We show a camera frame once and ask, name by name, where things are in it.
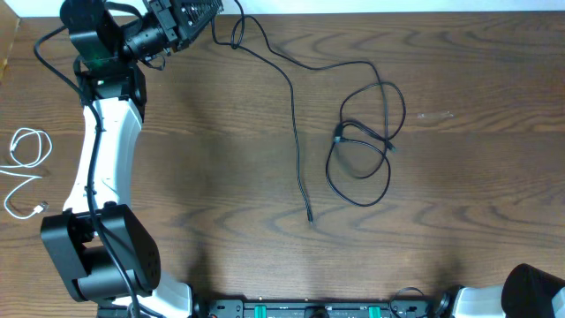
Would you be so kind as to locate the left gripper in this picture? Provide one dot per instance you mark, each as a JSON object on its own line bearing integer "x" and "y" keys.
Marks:
{"x": 167, "y": 26}

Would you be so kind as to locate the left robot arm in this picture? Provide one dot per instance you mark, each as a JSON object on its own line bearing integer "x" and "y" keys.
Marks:
{"x": 100, "y": 249}

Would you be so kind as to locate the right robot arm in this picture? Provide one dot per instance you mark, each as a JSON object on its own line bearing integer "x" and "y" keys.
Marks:
{"x": 527, "y": 292}

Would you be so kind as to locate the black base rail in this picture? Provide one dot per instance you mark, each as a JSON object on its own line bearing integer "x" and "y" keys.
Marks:
{"x": 237, "y": 308}

